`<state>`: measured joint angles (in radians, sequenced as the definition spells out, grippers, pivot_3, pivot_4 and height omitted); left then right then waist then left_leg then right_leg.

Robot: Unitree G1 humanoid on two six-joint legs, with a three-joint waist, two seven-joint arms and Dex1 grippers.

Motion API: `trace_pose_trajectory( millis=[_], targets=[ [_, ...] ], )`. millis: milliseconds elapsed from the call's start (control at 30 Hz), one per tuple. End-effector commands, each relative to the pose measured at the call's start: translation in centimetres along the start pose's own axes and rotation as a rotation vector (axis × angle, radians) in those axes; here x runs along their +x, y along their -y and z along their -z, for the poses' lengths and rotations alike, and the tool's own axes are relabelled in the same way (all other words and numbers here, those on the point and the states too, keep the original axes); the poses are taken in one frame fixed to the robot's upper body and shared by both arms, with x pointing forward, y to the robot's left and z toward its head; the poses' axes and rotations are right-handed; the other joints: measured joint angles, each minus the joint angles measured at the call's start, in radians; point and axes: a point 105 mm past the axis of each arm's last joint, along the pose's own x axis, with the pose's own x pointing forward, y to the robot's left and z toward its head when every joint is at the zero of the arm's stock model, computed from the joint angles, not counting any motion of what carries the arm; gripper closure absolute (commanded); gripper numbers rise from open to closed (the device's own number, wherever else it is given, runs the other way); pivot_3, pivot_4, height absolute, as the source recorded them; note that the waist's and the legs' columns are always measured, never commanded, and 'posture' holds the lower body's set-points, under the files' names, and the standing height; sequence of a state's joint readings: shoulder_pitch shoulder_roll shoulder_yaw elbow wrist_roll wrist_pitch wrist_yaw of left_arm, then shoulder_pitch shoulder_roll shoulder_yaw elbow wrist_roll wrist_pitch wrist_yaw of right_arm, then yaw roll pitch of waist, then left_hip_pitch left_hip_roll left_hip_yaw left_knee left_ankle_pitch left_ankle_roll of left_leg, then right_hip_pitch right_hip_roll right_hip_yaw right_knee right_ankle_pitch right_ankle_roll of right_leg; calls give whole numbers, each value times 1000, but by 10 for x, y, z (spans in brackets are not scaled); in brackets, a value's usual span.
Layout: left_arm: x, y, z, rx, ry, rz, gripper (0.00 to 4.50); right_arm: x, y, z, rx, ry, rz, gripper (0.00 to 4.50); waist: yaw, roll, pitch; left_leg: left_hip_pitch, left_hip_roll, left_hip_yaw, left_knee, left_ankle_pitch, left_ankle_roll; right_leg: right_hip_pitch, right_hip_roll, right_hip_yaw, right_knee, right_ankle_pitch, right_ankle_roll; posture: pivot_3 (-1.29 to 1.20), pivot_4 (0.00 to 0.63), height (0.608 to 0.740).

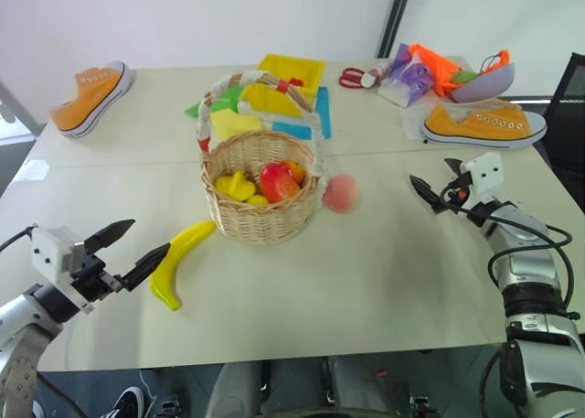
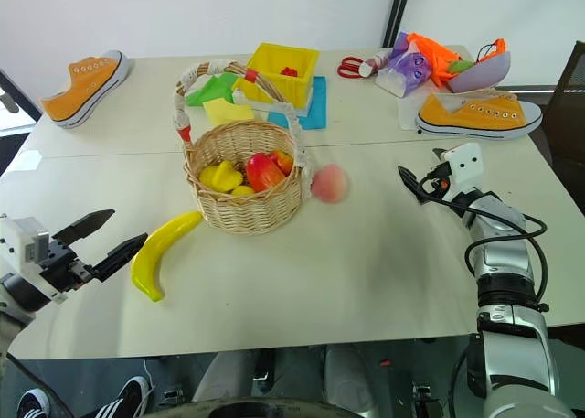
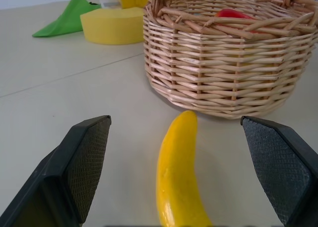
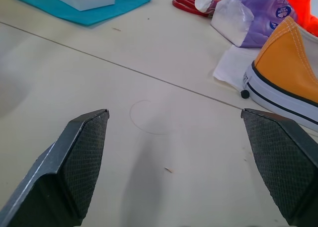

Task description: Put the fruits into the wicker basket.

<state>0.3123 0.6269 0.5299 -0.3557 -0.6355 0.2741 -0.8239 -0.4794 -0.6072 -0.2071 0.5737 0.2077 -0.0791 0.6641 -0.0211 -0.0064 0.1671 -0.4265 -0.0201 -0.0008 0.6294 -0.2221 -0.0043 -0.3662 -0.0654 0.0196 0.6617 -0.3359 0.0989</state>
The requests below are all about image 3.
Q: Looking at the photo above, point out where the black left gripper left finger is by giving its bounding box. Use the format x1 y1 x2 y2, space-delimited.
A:
0 115 112 227

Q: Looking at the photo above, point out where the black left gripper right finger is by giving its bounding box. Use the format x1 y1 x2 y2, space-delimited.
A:
240 115 318 227

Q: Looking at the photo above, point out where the woven wicker basket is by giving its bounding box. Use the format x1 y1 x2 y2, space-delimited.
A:
143 0 318 120

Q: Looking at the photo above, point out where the yellow banana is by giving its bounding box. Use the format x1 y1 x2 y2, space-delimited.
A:
156 110 214 227

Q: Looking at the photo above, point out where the green cloth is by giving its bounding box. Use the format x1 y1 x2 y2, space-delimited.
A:
32 0 101 38

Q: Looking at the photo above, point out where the yellow foam block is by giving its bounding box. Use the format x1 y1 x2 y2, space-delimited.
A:
79 6 145 45

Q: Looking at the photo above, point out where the red apple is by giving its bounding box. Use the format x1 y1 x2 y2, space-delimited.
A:
215 9 264 34

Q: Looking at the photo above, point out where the small white box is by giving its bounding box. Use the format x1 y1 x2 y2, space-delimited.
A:
99 0 123 9

